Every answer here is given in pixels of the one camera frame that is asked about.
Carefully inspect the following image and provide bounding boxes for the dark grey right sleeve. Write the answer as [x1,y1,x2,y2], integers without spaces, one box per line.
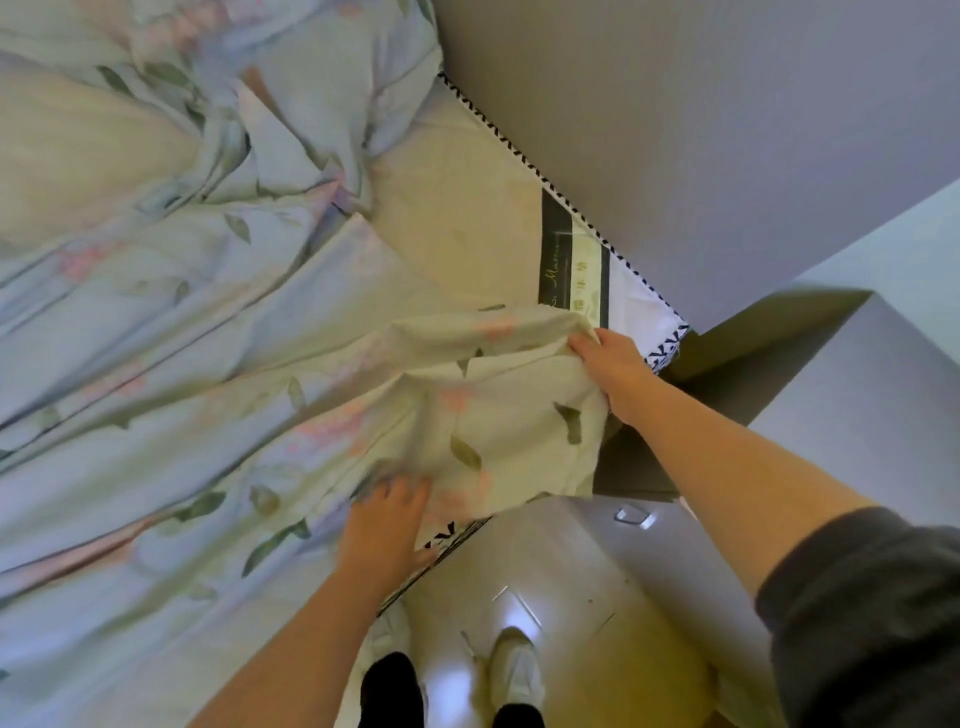
[753,506,960,728]

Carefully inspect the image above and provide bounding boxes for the person's left hand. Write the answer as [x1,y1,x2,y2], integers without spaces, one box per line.
[333,476,444,601]

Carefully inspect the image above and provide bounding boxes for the person's white shoe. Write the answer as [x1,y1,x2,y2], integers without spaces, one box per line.
[487,626,547,714]
[367,599,414,665]

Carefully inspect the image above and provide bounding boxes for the grey headboard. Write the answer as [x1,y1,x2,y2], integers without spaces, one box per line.
[431,0,960,335]

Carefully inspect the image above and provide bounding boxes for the person's left forearm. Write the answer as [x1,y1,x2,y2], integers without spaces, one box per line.
[187,562,384,728]

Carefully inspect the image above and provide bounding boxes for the grey nightstand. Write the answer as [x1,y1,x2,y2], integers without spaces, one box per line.
[569,288,960,728]

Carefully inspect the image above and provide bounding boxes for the person's right forearm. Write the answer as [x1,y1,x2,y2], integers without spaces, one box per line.
[629,374,879,598]

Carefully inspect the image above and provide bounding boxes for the floral leaf print bed sheet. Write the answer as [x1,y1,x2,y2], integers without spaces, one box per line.
[0,0,613,728]

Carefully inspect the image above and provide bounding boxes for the person's black trousers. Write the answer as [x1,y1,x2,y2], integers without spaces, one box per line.
[358,650,547,728]

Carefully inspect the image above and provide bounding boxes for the person's right hand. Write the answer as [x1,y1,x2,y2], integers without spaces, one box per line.
[567,327,665,430]

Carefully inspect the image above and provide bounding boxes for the person's white left shoe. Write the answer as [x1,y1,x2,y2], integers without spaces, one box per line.
[367,599,414,665]

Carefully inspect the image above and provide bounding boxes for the white quilted mattress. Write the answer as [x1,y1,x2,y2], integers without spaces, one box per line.
[359,71,691,616]

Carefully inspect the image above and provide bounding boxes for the person's white right shoe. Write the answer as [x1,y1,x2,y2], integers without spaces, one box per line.
[487,626,547,714]

